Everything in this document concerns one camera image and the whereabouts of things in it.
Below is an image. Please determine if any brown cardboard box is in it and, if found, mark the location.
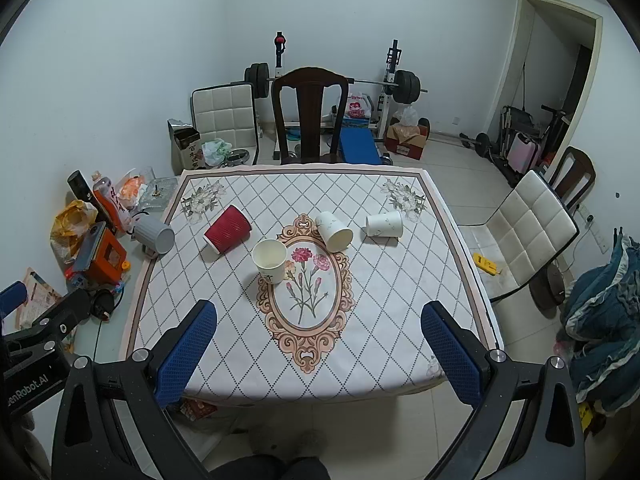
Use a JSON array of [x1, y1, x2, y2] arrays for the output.
[[384, 120, 431, 161]]

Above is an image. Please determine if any dark wooden chair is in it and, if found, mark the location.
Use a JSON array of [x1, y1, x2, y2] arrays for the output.
[[270, 67, 349, 166], [547, 146, 597, 211]]

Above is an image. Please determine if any floral printed tablecloth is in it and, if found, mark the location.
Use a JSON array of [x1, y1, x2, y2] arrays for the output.
[[120, 166, 504, 404]]

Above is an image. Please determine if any blue quilt pile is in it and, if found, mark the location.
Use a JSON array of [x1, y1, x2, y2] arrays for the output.
[[552, 232, 640, 413]]

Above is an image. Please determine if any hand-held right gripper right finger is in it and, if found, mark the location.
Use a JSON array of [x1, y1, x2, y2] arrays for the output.
[[421, 301, 587, 480]]

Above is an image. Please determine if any black power plug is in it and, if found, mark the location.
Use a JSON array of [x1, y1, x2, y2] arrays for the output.
[[90, 287, 121, 321]]

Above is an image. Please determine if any red and white plastic bag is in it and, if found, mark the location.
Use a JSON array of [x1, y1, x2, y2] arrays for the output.
[[344, 92, 373, 121]]

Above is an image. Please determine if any orange snack bag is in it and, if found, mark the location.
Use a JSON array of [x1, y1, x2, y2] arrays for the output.
[[117, 170, 150, 208]]

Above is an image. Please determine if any green and white plastic bag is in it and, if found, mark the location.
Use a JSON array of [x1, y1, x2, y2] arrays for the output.
[[201, 140, 233, 167]]

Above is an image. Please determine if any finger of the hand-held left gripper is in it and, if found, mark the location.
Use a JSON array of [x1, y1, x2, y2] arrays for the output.
[[0, 281, 29, 313], [12, 288, 92, 348]]

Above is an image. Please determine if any red packet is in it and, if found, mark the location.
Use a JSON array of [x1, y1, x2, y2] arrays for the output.
[[177, 397, 218, 421]]

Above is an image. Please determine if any clear glass tray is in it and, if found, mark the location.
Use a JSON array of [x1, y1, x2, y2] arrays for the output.
[[137, 176, 178, 213]]

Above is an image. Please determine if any white padded chair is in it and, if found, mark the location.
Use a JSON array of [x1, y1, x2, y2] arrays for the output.
[[457, 170, 580, 303], [190, 83, 261, 166]]

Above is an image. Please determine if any pink suitcase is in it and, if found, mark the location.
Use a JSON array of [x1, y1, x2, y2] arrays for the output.
[[507, 132, 543, 173]]

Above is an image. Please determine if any orange toy box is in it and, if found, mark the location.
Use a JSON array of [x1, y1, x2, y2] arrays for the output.
[[65, 221, 132, 288]]

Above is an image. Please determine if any white paper cup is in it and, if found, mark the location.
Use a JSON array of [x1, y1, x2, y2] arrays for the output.
[[365, 210, 404, 239], [251, 239, 288, 285], [314, 211, 354, 252]]

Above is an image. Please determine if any plastic bottle with orange label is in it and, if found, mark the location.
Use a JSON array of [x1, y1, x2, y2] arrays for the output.
[[91, 170, 132, 233]]

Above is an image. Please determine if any blue weight bench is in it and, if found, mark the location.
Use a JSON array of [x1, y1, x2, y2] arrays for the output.
[[337, 127, 383, 164]]

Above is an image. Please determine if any black cylinder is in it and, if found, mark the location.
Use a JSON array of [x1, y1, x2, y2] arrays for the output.
[[68, 170, 101, 211]]

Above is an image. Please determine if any black folding cart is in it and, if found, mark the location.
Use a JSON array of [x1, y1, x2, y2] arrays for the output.
[[497, 105, 538, 161]]

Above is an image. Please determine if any yellow plastic bag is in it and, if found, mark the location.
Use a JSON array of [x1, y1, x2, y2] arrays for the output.
[[50, 200, 99, 263]]

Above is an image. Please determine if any black barbell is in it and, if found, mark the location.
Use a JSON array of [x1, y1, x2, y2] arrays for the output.
[[244, 62, 429, 105]]

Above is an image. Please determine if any yellow tool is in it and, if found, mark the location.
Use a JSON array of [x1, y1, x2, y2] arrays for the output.
[[472, 253, 501, 275]]

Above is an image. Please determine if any red ribbed paper cup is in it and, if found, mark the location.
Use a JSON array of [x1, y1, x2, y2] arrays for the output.
[[204, 204, 250, 255]]

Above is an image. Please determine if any white barbell rack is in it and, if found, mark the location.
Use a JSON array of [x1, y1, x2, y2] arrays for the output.
[[370, 38, 404, 136]]

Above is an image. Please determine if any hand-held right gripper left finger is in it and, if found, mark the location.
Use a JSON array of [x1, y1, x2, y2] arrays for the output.
[[52, 300, 218, 480]]

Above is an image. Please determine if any grey ribbed cup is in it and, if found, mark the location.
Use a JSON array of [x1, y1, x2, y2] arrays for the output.
[[134, 213, 176, 256]]

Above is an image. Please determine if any white power strip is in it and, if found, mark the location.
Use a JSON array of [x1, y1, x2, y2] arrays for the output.
[[580, 205, 610, 255]]

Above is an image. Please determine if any printed booklet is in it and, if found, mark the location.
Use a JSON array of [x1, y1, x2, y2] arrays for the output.
[[14, 267, 63, 331]]

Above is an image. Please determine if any white padded chair back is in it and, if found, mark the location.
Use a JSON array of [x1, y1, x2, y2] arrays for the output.
[[190, 83, 261, 166]]

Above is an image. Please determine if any printed carton box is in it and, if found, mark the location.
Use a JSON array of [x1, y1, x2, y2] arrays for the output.
[[167, 119, 207, 176]]

